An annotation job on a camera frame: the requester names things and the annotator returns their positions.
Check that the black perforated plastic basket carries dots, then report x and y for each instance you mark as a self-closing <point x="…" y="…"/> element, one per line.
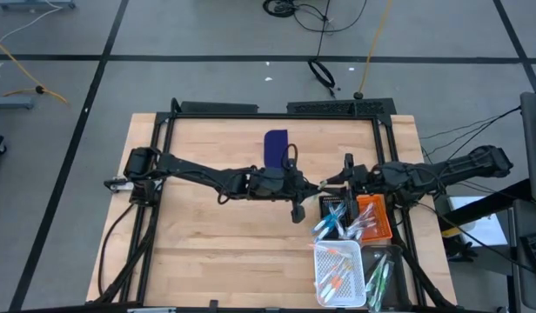
<point x="329" y="201"/>

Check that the black table frame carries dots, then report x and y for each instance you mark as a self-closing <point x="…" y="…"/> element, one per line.
<point x="272" y="116"/>

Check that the orange perforated plastic basket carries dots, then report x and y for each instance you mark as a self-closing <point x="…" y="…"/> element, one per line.
<point x="381" y="226"/>

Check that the grey desk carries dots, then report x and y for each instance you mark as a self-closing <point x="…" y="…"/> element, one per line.
<point x="524" y="295"/>

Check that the dark grey plastic bin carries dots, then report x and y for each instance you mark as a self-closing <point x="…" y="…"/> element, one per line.
<point x="398" y="278"/>

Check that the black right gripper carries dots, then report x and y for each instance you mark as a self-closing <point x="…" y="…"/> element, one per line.
<point x="363" y="180"/>

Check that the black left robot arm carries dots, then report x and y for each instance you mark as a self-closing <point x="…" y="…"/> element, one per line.
<point x="194" y="167"/>

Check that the silver control box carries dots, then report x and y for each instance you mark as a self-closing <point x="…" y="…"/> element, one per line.
<point x="118" y="184"/>

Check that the black perforated panel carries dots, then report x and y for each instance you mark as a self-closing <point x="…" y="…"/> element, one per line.
<point x="337" y="106"/>

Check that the black diagonal strut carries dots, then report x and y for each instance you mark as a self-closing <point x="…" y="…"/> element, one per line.
<point x="490" y="202"/>

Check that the dark blue cloth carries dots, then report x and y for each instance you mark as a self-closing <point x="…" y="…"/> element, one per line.
<point x="274" y="148"/>

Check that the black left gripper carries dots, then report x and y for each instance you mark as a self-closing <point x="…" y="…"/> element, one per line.
<point x="272" y="182"/>

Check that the white sheet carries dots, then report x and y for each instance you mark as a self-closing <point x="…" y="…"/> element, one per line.
<point x="485" y="226"/>

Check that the white perforated plastic basket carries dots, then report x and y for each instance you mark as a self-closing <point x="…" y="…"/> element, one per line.
<point x="357" y="295"/>

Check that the grey floor base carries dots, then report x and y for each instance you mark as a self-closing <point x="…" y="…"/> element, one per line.
<point x="11" y="102"/>
<point x="33" y="4"/>

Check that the green toothbrush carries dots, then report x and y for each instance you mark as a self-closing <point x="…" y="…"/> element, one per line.
<point x="384" y="278"/>
<point x="377" y="271"/>
<point x="323" y="184"/>
<point x="376" y="300"/>

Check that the black flat box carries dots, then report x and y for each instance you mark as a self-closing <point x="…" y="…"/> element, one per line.
<point x="218" y="107"/>

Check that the blue toothbrush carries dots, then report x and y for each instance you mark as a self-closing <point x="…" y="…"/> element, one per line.
<point x="336" y="229"/>
<point x="320" y="228"/>
<point x="330" y="221"/>
<point x="337" y="211"/>

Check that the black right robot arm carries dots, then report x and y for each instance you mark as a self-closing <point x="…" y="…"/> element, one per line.
<point x="450" y="167"/>

